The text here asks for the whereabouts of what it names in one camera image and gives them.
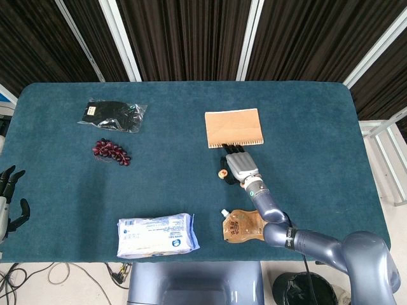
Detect black power plug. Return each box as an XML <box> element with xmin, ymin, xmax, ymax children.
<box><xmin>106</xmin><ymin>262</ymin><xmax>132</xmax><ymax>289</ymax></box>

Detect black gloves in clear bag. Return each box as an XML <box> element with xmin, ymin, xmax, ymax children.
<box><xmin>77</xmin><ymin>97</ymin><xmax>148</xmax><ymax>134</ymax></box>

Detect kraft spiral notebook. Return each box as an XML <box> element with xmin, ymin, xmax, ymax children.
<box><xmin>204</xmin><ymin>107</ymin><xmax>265</xmax><ymax>149</ymax></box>

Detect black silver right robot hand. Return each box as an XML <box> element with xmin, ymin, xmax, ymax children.
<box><xmin>219</xmin><ymin>143</ymin><xmax>261</xmax><ymax>187</ymax></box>

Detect brown spout pouch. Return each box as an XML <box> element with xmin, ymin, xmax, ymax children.
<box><xmin>221</xmin><ymin>208</ymin><xmax>266</xmax><ymax>245</ymax></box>

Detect aluminium frame rack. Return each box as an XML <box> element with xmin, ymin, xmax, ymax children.
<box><xmin>358</xmin><ymin>106</ymin><xmax>407</xmax><ymax>207</ymax></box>

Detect black trash bin with bag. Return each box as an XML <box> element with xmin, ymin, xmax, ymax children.
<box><xmin>272</xmin><ymin>272</ymin><xmax>340</xmax><ymax>305</ymax></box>

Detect black floor cable bundle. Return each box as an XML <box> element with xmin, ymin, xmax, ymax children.
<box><xmin>0</xmin><ymin>262</ymin><xmax>28</xmax><ymax>305</ymax></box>

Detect grey floor cable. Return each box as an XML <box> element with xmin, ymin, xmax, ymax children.
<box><xmin>47</xmin><ymin>262</ymin><xmax>111</xmax><ymax>302</ymax></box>

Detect blue-grey robot torso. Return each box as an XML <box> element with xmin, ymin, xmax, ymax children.
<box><xmin>127</xmin><ymin>262</ymin><xmax>265</xmax><ymax>305</ymax></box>

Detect dark red grape bunch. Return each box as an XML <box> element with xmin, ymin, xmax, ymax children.
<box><xmin>92</xmin><ymin>139</ymin><xmax>132</xmax><ymax>167</ymax></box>

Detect white partition post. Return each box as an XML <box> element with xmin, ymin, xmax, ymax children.
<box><xmin>237</xmin><ymin>0</ymin><xmax>265</xmax><ymax>81</ymax></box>
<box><xmin>54</xmin><ymin>0</ymin><xmax>106</xmax><ymax>83</ymax></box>
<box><xmin>343</xmin><ymin>12</ymin><xmax>407</xmax><ymax>89</ymax></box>
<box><xmin>98</xmin><ymin>0</ymin><xmax>142</xmax><ymax>82</ymax></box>

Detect teal table cloth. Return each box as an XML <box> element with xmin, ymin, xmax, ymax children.
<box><xmin>0</xmin><ymin>81</ymin><xmax>392</xmax><ymax>264</ymax></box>

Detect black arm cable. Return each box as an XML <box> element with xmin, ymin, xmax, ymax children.
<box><xmin>281</xmin><ymin>211</ymin><xmax>315</xmax><ymax>305</ymax></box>

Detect white blue sign board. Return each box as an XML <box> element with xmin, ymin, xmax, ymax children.
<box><xmin>0</xmin><ymin>83</ymin><xmax>18</xmax><ymax>105</ymax></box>

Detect white blue diaper pack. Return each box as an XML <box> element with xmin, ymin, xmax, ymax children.
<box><xmin>116</xmin><ymin>212</ymin><xmax>200</xmax><ymax>259</ymax></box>

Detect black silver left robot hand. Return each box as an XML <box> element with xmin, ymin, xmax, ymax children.
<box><xmin>0</xmin><ymin>165</ymin><xmax>31</xmax><ymax>239</ymax></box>

